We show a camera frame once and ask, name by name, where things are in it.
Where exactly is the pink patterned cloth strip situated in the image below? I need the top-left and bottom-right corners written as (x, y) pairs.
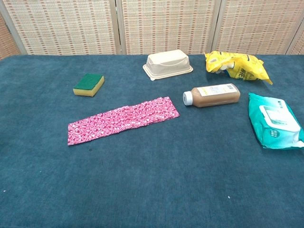
top-left (67, 96), bottom-right (181, 146)

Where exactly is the beige plastic food container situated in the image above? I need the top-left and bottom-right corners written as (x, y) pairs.
top-left (142, 49), bottom-right (194, 81)

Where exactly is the blue table cloth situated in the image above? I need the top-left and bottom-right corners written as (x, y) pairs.
top-left (0, 54), bottom-right (304, 228)

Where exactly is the brown drink bottle white cap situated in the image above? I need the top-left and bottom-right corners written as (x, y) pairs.
top-left (182, 83), bottom-right (241, 108)

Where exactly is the yellow green sponge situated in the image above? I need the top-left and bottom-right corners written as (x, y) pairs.
top-left (73, 73), bottom-right (105, 97)

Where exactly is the woven folding screen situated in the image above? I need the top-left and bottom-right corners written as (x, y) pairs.
top-left (0, 0), bottom-right (304, 61)

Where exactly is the yellow snack bag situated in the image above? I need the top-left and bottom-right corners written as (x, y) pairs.
top-left (204, 50), bottom-right (274, 86)

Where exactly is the teal wet wipes pack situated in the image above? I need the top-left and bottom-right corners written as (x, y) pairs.
top-left (248, 92), bottom-right (304, 150)

